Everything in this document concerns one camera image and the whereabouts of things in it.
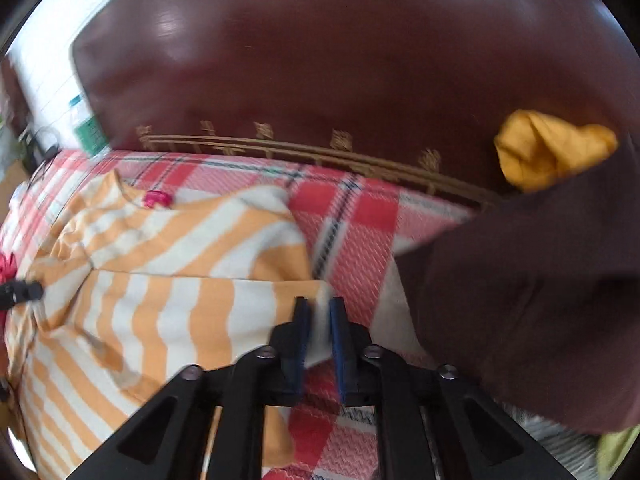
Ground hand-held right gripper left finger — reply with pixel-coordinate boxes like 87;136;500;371
65;296;313;480

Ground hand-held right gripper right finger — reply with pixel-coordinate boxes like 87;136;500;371
327;296;576;480

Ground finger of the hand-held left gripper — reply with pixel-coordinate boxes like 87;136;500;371
0;280;43;311

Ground orange white striped garment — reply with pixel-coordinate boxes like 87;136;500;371
0;170;336;480

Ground red knit cloth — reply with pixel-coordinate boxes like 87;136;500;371
0;190;173;283

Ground red plaid blanket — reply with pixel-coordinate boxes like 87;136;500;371
0;147;501;480

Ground plastic water bottle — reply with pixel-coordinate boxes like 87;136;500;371
67;94;111;156

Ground brown garment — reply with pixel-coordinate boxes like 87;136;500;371
395;132;640;436

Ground grey striped garment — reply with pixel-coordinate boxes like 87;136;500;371
500;400;601;480

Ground brown headboard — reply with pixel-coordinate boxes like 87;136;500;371
70;0;640;211

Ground yellow cloth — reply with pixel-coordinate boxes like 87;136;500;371
494;109;620;193

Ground green knit sweater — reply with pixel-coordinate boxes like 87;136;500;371
597;425;640;480

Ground black cable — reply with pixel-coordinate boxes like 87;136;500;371
20;127;58;161

